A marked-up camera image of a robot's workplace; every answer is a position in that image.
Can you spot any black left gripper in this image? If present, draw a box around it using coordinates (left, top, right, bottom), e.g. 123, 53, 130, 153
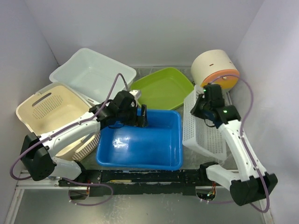
118, 103, 149, 127

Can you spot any white perforated plastic basket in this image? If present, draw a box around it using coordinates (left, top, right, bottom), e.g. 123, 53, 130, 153
183, 85, 227, 161

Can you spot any blue plastic tub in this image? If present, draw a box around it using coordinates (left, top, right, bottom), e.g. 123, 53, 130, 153
95, 110, 183, 171

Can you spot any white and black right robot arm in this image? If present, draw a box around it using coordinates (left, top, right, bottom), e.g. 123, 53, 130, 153
191, 84, 278, 206

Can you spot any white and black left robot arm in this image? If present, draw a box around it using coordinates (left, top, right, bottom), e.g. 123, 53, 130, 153
20, 90, 148, 186

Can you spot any green plastic tray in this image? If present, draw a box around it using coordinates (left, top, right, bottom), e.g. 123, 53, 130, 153
131, 67, 194, 110

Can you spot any cream cylinder with orange lid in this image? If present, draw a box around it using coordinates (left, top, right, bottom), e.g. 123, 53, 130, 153
191, 49, 240, 91

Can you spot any large white plastic tub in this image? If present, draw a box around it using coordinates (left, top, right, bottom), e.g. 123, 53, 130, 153
49, 48, 136, 104

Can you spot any yellow pencil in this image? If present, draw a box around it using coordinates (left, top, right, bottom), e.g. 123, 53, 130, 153
110, 179, 132, 183

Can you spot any cream perforated laundry basket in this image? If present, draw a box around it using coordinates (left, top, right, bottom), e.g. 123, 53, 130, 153
16, 82, 100, 161

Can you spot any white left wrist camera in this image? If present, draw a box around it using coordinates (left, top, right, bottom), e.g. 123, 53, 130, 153
129, 90, 142, 100

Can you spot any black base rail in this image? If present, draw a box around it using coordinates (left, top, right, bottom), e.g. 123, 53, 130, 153
58, 169, 213, 196

